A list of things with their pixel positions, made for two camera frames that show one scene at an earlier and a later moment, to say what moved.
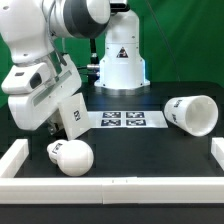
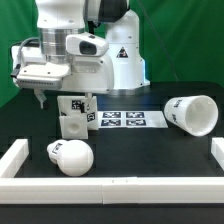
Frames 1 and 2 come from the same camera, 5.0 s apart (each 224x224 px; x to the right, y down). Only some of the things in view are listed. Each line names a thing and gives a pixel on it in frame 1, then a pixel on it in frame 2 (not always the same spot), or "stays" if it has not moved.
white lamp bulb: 73,157 stays
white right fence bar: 217,150 stays
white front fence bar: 114,190 stays
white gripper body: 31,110 -> 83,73
